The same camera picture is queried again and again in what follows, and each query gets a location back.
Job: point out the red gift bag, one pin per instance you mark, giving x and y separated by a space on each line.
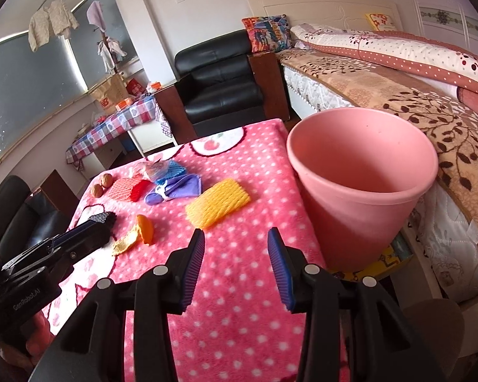
135 88

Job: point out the orange peel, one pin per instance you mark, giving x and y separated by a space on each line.
141 232

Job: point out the coat rack with clothes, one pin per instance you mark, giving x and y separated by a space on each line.
108 48

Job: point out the blue foam net sleeve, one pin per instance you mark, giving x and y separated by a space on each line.
174 170

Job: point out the black foam net sleeve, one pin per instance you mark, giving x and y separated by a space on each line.
107 218

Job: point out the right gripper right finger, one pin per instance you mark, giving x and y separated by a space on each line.
298 281

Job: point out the brown paper bag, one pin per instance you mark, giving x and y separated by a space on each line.
109 93

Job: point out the purple cloth wrapper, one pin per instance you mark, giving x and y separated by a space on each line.
183 186

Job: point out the yellow red pillow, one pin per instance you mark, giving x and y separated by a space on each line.
381 22

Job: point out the checked tablecloth table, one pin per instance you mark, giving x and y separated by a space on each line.
145 110

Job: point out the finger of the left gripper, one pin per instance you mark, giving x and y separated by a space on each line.
92 232

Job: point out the white red dotted quilt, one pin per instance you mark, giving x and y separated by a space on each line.
401 51

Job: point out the hanging cream sweater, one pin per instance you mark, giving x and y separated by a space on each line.
54 20

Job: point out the person's hand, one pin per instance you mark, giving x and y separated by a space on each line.
36 344

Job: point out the pink plastic trash bin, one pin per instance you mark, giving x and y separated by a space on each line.
363 172

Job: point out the clear plastic candy wrapper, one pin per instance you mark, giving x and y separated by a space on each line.
149 170

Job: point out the pink polka dot blanket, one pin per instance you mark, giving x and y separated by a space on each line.
237 328

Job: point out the orange box on table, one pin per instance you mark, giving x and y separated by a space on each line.
126 102

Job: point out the bed with brown leaf blanket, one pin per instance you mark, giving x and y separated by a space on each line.
443 227

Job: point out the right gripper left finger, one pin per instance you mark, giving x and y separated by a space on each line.
184 267

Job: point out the red foam net sleeve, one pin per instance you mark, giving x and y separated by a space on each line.
129 189

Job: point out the colourful comic cushion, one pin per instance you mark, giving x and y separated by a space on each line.
268 34

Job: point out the yellow foam net sleeve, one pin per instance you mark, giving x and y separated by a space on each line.
216 203

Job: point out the black leather armchair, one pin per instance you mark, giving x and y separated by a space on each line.
223 84

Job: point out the white wardrobe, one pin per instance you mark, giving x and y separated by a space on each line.
450 21

